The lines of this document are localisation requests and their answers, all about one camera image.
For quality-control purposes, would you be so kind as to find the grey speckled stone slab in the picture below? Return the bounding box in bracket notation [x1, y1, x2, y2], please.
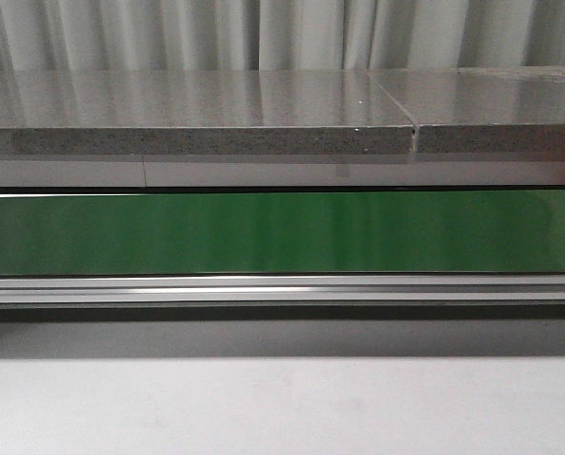
[0, 70, 412, 155]

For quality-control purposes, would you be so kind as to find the green conveyor belt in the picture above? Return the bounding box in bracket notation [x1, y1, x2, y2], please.
[0, 190, 565, 276]

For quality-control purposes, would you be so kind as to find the grey stone slab right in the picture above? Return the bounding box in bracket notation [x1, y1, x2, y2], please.
[369, 66, 565, 161]

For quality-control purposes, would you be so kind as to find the white pleated curtain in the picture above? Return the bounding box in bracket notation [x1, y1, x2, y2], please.
[0, 1, 565, 71]

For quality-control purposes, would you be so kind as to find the aluminium conveyor side rail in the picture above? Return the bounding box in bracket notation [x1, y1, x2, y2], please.
[0, 274, 565, 310]

